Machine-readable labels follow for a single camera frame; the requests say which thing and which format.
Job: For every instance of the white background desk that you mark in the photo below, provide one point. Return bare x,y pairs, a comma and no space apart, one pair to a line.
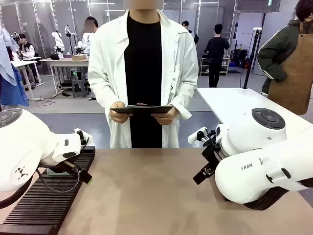
24,63

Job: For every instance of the background person in white top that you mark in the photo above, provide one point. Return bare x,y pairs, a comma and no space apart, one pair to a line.
91,24

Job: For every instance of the black slotted PCB rack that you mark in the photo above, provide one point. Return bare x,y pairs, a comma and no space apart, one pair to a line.
49,203

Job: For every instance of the person's right hand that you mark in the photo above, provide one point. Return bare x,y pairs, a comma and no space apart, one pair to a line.
119,118

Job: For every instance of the black clipboard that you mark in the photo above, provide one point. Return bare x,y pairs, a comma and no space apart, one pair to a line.
141,109

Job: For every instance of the person's left hand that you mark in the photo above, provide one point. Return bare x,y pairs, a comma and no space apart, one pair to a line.
164,118

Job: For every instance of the large white table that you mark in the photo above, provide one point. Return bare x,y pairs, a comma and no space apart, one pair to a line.
234,102

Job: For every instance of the white name badge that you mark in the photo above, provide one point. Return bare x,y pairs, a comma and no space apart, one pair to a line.
174,78

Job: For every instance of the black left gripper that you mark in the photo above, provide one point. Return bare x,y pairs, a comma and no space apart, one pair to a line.
67,167

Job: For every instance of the person's right forearm white sleeve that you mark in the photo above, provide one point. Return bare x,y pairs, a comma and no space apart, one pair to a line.
100,90

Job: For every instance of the brown cardboard box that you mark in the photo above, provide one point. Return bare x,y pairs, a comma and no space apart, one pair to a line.
78,57

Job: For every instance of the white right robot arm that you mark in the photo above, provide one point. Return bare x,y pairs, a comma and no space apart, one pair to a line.
259,156

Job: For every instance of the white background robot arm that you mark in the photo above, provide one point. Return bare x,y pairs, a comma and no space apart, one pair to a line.
58,42
69,36
84,41

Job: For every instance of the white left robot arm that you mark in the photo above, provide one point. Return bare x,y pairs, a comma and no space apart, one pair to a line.
22,144

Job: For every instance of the person in black clothes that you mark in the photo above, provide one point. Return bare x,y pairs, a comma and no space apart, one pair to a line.
216,54

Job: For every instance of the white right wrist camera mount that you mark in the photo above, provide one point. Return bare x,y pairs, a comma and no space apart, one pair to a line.
194,137

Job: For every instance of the person in brown apron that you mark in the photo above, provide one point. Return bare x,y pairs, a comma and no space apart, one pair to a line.
291,61

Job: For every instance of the black luggage bags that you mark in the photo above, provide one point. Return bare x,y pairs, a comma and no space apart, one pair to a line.
239,58

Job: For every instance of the grey step stool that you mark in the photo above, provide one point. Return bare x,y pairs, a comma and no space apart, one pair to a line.
79,89

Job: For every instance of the person's left forearm white sleeve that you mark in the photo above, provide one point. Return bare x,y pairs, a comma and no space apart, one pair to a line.
187,98

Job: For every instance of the person in blue shirt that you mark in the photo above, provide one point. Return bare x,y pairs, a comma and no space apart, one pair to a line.
9,73

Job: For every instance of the person in white lab coat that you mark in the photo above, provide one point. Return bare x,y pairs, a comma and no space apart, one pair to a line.
144,61

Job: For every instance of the seated person in varsity jacket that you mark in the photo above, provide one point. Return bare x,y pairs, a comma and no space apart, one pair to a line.
26,47

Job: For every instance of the white background work table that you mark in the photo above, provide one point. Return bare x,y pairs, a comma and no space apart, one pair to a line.
66,62

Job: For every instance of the wooden shoe shelf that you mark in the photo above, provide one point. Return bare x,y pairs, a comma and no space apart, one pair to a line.
226,66

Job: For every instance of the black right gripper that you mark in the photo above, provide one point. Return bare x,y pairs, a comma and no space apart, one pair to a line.
212,155

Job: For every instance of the black pole stand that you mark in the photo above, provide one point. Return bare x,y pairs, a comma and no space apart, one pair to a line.
252,56

